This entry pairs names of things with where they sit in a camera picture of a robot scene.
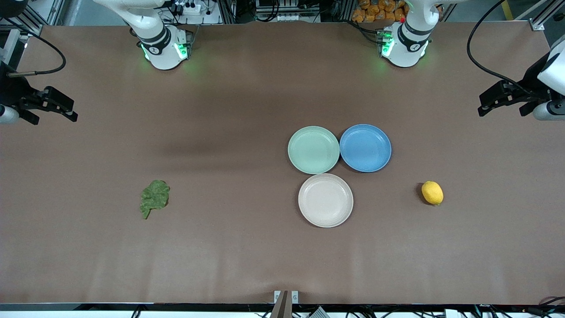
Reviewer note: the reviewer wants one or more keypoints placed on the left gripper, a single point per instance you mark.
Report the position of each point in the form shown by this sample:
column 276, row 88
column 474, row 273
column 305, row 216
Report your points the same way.
column 532, row 80

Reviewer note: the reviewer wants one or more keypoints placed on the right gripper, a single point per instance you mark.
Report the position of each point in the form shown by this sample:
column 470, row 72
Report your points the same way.
column 9, row 93

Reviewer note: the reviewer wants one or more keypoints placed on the yellow lemon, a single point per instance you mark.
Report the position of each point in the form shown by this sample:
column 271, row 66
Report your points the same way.
column 432, row 193

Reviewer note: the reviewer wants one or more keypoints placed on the green lettuce leaf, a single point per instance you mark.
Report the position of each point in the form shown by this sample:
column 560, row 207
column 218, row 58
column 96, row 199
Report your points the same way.
column 154, row 194

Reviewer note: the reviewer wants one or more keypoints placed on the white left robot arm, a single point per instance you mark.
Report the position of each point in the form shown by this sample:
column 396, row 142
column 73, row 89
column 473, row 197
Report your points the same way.
column 406, row 48

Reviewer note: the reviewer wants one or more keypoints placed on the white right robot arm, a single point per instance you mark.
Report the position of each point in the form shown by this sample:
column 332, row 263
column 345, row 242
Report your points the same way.
column 163, row 53

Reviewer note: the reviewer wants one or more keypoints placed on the aluminium corner profile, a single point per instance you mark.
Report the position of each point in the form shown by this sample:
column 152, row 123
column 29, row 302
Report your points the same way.
column 537, row 25

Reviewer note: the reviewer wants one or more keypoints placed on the blue plate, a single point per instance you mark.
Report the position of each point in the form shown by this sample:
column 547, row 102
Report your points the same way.
column 365, row 148

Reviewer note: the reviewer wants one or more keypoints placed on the bag of orange items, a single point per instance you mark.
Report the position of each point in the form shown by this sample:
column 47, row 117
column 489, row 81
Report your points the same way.
column 375, row 11

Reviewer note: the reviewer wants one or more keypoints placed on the white power strip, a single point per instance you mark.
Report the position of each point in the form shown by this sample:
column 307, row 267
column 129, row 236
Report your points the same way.
column 190, row 8

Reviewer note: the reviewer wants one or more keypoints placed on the light green plate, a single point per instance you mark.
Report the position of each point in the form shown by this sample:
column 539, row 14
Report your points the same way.
column 313, row 150

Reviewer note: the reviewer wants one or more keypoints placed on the beige plate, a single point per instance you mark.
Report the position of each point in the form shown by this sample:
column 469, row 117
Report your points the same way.
column 325, row 200

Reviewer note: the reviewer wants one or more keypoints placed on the background equipment box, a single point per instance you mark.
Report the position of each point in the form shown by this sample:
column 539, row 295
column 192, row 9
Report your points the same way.
column 282, row 9

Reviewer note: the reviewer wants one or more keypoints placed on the grey adapter box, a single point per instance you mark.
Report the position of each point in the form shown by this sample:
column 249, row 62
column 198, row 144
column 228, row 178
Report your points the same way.
column 318, row 312

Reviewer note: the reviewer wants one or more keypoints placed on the aluminium frame profile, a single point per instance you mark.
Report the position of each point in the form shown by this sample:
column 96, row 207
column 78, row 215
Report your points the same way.
column 31, row 27

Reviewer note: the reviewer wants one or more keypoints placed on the white metal bracket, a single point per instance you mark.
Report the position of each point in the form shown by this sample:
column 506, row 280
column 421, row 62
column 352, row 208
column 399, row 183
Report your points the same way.
column 295, row 297

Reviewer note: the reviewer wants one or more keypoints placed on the brown camera post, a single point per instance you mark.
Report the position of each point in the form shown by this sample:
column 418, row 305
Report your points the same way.
column 282, row 307

